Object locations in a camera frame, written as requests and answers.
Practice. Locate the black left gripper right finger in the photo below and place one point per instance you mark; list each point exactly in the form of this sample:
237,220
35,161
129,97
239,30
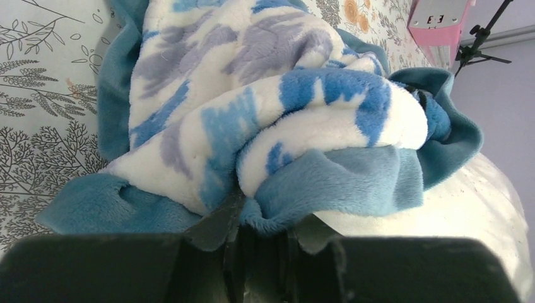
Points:
313,235

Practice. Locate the pink plastic dustpan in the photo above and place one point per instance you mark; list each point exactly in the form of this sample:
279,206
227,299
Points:
436,27

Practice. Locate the white pillow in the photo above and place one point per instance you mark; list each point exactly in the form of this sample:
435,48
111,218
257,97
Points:
477,202

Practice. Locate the black tripod stand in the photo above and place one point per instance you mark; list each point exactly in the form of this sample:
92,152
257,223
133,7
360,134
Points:
471,54

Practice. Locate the blue white plush pillowcase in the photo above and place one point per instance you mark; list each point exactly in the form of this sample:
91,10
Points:
200,99

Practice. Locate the floral patterned table cloth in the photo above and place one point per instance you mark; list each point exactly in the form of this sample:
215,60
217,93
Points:
47,139

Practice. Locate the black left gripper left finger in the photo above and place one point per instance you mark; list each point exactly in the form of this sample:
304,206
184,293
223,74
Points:
212,230

